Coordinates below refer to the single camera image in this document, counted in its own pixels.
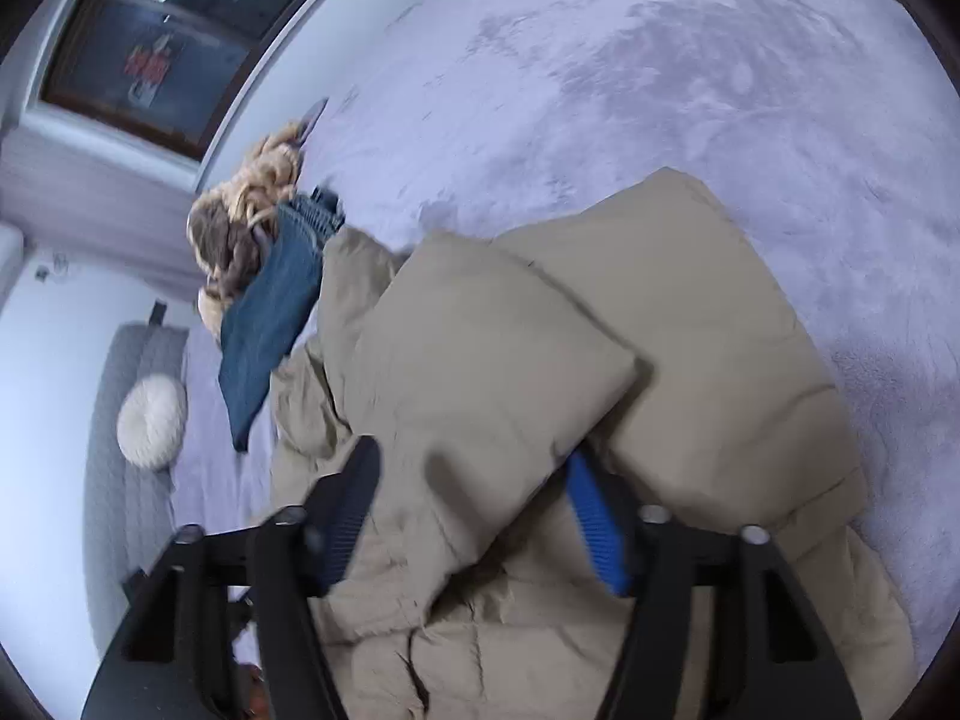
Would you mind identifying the dark window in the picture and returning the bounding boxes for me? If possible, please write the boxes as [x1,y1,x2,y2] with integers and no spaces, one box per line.
[37,0,368,162]

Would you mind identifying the purple plush blanket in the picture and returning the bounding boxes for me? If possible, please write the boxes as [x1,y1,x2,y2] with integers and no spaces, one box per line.
[169,0,960,680]

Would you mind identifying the blue jeans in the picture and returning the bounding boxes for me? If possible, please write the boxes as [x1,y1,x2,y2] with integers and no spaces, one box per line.
[219,187,347,453]

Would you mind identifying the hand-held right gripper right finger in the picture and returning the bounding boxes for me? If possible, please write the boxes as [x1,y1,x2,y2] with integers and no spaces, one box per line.
[564,450,863,720]

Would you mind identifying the brown beige knitted garment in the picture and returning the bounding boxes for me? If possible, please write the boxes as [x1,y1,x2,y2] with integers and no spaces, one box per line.
[186,120,316,346]

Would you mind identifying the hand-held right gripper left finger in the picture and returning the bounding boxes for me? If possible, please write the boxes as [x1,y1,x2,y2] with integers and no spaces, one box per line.
[81,435,383,720]

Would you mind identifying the lavender bed sheet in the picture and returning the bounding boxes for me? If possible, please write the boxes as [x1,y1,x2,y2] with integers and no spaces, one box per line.
[169,326,282,541]

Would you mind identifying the grey quilted headboard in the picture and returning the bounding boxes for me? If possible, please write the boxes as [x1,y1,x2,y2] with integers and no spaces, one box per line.
[84,321,188,661]

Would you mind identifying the white round cushion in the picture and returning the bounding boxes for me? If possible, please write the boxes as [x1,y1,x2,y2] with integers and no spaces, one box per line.
[116,373,188,472]

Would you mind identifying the beige puffer jacket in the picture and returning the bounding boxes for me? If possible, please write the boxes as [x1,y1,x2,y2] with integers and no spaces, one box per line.
[266,167,920,720]

